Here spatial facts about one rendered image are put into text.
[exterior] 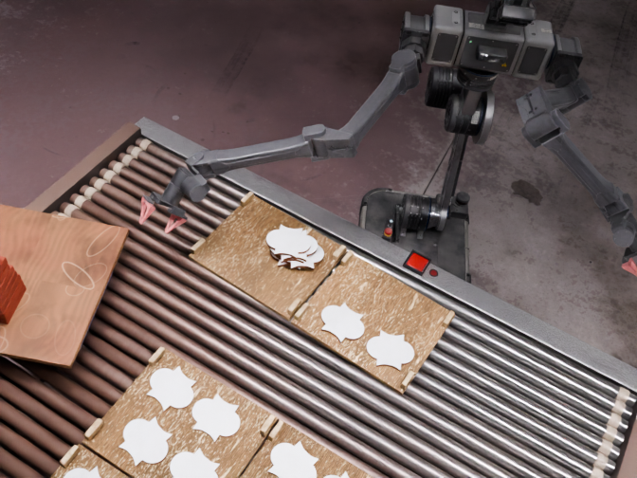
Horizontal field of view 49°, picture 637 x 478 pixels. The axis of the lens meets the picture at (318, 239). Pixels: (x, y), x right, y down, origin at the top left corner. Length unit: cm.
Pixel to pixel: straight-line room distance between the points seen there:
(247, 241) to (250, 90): 211
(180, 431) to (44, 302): 55
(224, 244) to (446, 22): 103
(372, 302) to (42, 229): 107
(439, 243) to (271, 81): 166
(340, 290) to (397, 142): 201
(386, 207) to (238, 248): 128
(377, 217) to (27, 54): 247
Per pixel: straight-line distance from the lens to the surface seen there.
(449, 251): 339
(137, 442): 204
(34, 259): 229
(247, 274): 230
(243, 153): 213
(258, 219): 245
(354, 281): 232
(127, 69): 456
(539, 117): 202
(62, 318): 215
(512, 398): 226
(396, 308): 229
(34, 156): 409
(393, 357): 218
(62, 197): 257
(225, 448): 202
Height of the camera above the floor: 282
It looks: 51 degrees down
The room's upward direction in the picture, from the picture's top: 9 degrees clockwise
